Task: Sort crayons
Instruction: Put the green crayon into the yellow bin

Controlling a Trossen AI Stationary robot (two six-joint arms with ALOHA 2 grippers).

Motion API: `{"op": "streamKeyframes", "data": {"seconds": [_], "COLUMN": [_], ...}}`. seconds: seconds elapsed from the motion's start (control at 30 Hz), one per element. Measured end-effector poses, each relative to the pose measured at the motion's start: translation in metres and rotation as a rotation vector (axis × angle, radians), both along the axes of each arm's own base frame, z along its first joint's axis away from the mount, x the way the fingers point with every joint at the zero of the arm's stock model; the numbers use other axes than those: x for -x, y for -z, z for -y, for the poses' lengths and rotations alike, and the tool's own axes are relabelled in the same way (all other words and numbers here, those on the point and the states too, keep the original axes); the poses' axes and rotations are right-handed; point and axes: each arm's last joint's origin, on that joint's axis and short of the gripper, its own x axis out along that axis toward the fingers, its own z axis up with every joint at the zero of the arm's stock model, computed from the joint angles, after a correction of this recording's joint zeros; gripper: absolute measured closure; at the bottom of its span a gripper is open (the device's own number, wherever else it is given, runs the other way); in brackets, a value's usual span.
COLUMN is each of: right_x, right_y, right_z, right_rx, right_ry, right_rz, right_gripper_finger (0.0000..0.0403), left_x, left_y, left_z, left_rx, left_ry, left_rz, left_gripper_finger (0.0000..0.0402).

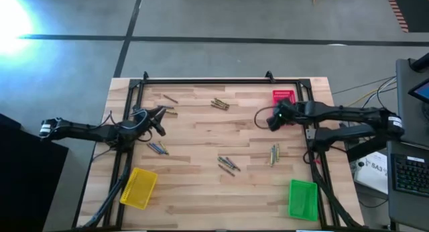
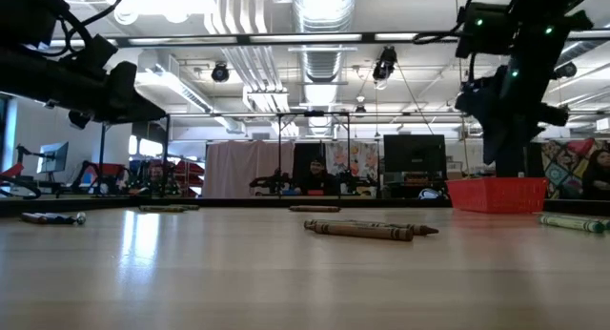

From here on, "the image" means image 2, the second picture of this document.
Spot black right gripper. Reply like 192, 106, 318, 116
455, 66, 571, 168

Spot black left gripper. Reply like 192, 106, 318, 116
66, 33, 168, 131

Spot brown crayon with pointed tip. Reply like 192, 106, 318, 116
309, 218, 440, 237

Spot small monitor on arm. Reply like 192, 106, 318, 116
36, 141, 70, 175

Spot black cabinet box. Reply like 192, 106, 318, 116
495, 142, 544, 178

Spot red plastic basket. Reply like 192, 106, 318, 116
446, 176, 549, 214

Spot person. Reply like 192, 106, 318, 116
295, 156, 340, 196
146, 162, 167, 188
580, 149, 610, 201

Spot red storage bins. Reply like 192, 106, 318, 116
173, 160, 206, 197

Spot colourful patchwork quilt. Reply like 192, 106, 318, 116
541, 137, 610, 200

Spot large black monitor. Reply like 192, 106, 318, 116
383, 134, 448, 174

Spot pink curtain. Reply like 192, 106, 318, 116
202, 139, 296, 198

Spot floral curtain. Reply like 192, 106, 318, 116
325, 141, 381, 181

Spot black partition panel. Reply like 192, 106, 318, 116
293, 141, 328, 196

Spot black ceiling spot camera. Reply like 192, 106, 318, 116
554, 61, 579, 80
211, 62, 231, 83

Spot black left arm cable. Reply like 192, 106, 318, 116
40, 0, 126, 59

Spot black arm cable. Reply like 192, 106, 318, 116
40, 0, 126, 59
412, 0, 483, 46

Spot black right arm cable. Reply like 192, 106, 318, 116
412, 0, 483, 46

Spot black table edge frame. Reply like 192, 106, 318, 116
0, 196, 610, 217

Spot black hanging ceiling camera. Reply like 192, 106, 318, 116
372, 46, 399, 91

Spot black metal frame stand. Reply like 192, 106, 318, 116
277, 111, 353, 198

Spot silver ceiling duct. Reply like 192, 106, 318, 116
289, 0, 358, 83

